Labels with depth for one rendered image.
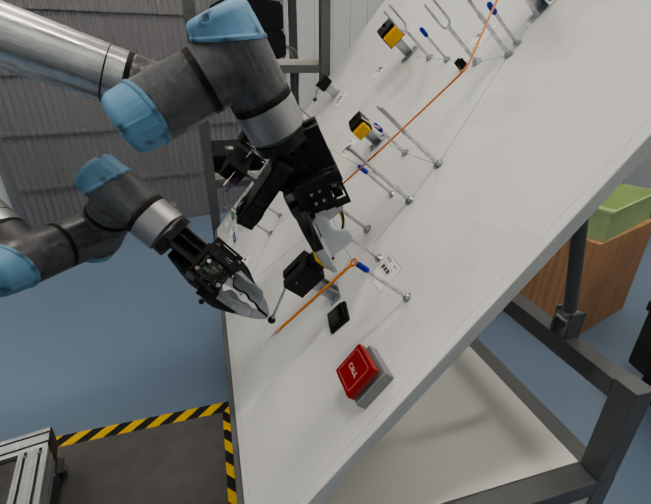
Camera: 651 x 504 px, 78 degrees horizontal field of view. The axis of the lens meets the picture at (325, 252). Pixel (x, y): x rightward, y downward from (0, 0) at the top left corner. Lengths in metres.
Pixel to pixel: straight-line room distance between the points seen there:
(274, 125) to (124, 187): 0.28
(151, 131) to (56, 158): 3.70
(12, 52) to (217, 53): 0.25
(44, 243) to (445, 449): 0.76
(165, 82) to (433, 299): 0.39
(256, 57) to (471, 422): 0.76
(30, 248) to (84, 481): 1.41
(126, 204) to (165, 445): 1.44
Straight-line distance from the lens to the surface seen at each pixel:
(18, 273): 0.68
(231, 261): 0.64
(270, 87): 0.49
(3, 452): 1.91
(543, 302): 2.71
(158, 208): 0.67
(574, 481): 0.91
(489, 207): 0.56
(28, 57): 0.62
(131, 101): 0.48
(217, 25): 0.48
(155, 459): 1.94
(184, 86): 0.48
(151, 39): 4.08
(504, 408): 0.97
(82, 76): 0.61
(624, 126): 0.54
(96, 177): 0.69
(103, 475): 1.98
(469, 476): 0.84
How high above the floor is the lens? 1.46
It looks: 26 degrees down
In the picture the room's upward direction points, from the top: straight up
